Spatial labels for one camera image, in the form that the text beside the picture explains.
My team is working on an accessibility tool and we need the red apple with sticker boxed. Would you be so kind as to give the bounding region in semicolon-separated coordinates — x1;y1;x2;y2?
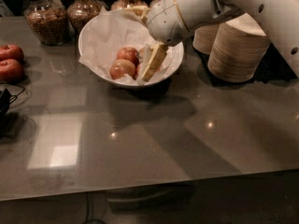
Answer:
117;47;139;66

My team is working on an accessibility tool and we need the white paper bowl liner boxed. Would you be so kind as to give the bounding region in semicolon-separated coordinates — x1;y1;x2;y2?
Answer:
78;7;176;86

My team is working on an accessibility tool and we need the white ceramic bowl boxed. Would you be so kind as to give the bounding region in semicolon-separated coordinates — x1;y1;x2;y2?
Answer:
78;8;185;90

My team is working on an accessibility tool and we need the stack of paper bowls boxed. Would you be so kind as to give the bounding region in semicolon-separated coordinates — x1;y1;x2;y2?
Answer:
207;13;270;83
192;24;219;55

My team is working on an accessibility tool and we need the lower red apple on table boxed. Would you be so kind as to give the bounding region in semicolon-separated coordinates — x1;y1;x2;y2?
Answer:
0;59;24;83

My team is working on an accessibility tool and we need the rear stack of paper bowls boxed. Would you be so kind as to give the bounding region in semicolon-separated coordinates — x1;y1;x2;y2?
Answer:
192;24;219;55

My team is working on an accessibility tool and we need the yellowish apple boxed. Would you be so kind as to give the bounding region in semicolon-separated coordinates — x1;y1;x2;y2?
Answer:
139;45;150;63

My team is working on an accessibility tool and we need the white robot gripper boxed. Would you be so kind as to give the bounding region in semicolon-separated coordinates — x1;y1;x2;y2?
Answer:
122;0;188;85

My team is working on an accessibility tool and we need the red apple on table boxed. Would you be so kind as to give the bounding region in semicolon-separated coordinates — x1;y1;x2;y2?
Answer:
0;59;24;83
0;45;24;62

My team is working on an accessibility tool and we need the front red apple in bowl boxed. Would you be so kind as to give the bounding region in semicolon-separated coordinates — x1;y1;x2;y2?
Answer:
135;63;143;80

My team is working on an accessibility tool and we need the black object with cable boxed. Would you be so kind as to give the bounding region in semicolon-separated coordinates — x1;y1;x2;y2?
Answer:
0;85;25;134

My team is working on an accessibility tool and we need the front left apple in bowl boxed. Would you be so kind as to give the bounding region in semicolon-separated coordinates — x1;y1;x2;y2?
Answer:
109;59;136;79

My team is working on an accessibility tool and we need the upper red apple on table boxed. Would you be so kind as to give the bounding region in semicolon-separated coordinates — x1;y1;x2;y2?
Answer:
0;45;24;62

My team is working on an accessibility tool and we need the front stack of paper bowls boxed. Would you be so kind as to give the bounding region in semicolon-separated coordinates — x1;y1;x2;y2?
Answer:
207;13;270;83

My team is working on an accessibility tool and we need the leftmost glass cereal jar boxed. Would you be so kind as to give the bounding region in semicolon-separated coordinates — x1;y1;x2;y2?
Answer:
24;0;70;46

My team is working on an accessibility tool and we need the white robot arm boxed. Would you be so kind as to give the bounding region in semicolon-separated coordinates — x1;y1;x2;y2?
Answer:
122;0;299;76

